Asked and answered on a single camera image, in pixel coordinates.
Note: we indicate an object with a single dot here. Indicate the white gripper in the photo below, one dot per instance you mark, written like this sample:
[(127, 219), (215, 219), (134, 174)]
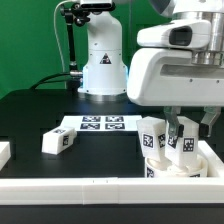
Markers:
[(166, 77)]

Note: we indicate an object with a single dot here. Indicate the white rail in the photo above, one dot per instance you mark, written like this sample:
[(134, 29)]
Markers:
[(83, 191), (215, 164)]

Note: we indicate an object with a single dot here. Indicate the white front rail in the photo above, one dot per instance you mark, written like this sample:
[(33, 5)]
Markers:
[(83, 191)]

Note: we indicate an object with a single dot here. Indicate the white block at left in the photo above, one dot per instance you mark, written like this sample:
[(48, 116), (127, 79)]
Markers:
[(5, 153)]

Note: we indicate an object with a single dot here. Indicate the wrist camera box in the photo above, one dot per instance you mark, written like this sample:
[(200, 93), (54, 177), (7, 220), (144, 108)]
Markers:
[(182, 34)]

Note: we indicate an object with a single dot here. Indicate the white marker sheet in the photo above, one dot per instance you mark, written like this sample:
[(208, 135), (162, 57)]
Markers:
[(102, 122)]

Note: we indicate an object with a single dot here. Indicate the white right rail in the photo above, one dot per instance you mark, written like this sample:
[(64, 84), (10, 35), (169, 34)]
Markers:
[(215, 164)]

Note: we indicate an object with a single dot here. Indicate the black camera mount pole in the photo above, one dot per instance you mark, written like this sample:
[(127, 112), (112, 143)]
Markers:
[(73, 15)]

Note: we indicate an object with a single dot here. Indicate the white round stool seat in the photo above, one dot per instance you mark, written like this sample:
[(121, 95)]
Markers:
[(154, 169)]

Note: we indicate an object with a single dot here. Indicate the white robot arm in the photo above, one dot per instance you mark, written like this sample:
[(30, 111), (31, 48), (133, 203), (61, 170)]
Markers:
[(105, 73)]

